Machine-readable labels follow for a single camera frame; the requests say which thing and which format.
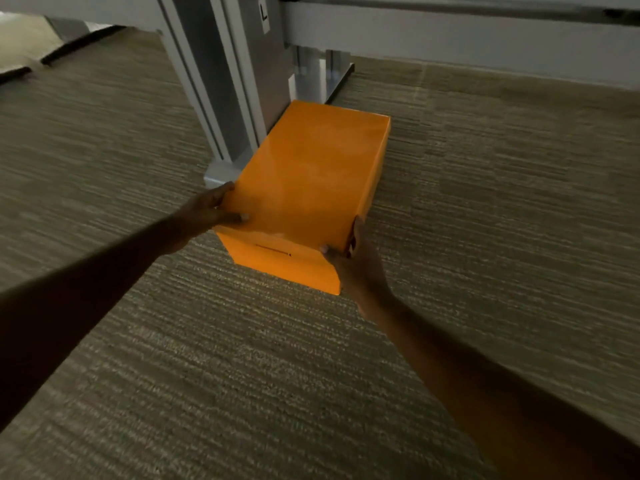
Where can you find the orange cardboard box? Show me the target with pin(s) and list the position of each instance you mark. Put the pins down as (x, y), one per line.
(305, 189)

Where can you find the white label sticker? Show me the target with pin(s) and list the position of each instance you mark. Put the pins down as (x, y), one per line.
(263, 14)

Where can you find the person's right thumb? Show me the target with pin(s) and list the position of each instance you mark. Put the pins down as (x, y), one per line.
(334, 254)

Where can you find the person's left hand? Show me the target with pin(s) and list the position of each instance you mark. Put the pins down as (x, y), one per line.
(197, 214)

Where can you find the person's left forearm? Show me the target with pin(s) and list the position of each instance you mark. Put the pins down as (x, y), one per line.
(75, 304)

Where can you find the person's right forearm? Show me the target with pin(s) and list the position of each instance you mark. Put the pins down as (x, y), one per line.
(500, 399)

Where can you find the grey desk frame rail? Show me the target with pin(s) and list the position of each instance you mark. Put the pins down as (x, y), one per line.
(460, 34)

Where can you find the grey metal desk leg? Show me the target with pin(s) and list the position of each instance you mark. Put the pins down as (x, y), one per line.
(235, 79)

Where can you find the person's right hand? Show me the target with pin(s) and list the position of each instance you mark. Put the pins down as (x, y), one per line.
(361, 272)

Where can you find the person's left thumb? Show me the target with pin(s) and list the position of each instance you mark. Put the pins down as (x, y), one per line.
(231, 218)

